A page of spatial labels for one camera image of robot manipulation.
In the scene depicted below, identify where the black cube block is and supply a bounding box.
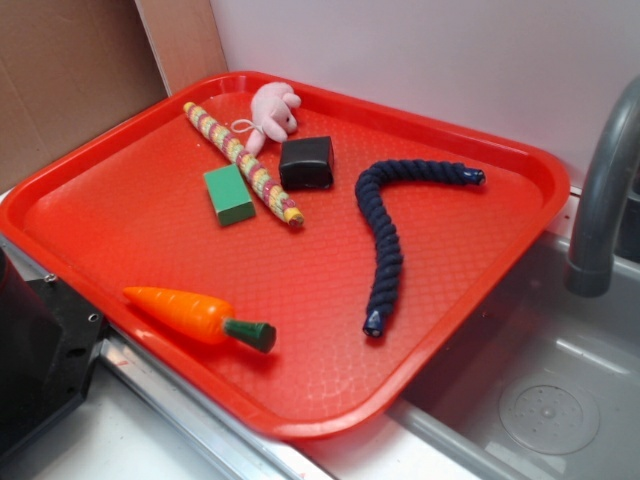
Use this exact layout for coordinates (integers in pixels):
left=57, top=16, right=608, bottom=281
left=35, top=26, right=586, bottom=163
left=279, top=136, right=334, bottom=190

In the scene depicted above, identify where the green wooden block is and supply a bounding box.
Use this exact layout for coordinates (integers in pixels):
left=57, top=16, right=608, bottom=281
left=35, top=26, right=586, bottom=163
left=203, top=165, right=256, bottom=227

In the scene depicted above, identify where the grey toy faucet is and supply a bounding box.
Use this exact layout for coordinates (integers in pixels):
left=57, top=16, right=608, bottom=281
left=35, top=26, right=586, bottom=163
left=564, top=78, right=639, bottom=297

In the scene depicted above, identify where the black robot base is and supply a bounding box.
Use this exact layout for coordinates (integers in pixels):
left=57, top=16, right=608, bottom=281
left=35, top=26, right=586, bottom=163
left=1, top=253, right=107, bottom=463

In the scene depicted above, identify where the red plastic tray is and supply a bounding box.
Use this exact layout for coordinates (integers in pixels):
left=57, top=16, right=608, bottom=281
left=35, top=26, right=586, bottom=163
left=1, top=72, right=569, bottom=440

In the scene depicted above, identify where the grey toy sink basin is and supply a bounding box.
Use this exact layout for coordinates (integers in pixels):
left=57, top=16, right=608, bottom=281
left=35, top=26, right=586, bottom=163
left=403, top=234, right=639, bottom=479

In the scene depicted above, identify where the orange toy carrot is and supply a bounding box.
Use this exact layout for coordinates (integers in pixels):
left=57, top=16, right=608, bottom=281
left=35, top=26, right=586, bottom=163
left=123, top=286, right=277, bottom=353

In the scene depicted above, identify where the brown cardboard panel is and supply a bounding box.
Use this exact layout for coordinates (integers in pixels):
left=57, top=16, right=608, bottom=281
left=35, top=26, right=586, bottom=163
left=1, top=1, right=227, bottom=191

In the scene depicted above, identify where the navy blue twisted rope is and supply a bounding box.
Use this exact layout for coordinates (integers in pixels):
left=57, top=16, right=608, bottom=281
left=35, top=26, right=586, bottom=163
left=354, top=158, right=487, bottom=341

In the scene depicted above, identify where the pink plush toy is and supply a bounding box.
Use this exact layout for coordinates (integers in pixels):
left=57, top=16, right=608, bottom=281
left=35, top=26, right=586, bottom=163
left=231, top=82, right=302, bottom=156

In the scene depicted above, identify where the multicolour twisted rope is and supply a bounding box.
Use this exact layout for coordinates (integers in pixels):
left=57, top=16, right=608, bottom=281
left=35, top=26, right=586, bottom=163
left=182, top=101, right=306, bottom=230

